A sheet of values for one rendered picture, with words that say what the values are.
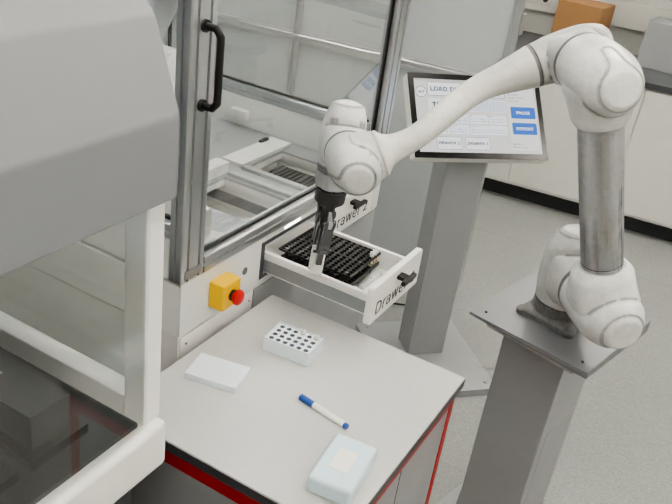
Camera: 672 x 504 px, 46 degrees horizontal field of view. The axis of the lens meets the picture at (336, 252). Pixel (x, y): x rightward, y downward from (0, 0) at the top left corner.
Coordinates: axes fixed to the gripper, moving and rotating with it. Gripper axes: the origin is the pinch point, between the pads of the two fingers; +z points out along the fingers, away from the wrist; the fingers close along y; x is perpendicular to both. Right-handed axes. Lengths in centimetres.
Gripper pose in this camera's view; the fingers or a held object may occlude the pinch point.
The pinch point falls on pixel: (316, 260)
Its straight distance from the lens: 197.7
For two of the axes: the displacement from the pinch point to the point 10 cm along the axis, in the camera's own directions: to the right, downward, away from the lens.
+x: -9.7, -0.9, -2.3
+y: -1.7, -4.8, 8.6
